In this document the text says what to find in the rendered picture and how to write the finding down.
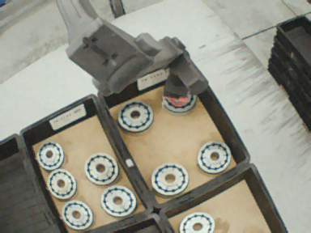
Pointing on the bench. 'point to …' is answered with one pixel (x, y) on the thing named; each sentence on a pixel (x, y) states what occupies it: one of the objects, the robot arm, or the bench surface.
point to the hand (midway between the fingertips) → (179, 95)
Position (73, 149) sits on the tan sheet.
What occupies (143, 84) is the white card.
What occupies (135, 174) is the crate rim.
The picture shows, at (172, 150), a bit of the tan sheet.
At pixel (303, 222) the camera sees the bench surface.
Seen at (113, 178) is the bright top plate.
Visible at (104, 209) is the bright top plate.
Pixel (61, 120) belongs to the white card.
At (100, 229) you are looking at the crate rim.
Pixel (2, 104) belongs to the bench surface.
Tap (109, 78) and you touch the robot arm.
